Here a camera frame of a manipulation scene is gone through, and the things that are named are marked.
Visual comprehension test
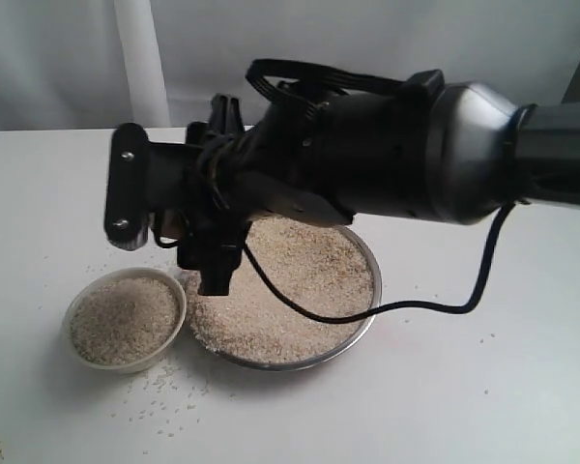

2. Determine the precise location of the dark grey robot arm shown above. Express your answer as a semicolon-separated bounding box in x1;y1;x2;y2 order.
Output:
103;82;580;296

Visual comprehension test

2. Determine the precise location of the white backdrop curtain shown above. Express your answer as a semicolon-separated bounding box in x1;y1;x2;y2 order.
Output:
0;1;580;131

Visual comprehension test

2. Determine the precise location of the black cable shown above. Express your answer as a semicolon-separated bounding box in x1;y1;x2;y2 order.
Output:
241;202;518;324

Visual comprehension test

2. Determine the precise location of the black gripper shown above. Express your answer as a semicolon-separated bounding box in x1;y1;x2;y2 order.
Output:
231;94;435;220

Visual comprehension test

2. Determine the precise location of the steel bowl of rice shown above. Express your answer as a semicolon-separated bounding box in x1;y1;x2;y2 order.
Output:
181;217;382;371

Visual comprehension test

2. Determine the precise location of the white ceramic bowl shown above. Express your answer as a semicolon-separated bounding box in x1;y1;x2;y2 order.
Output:
61;268;187;374

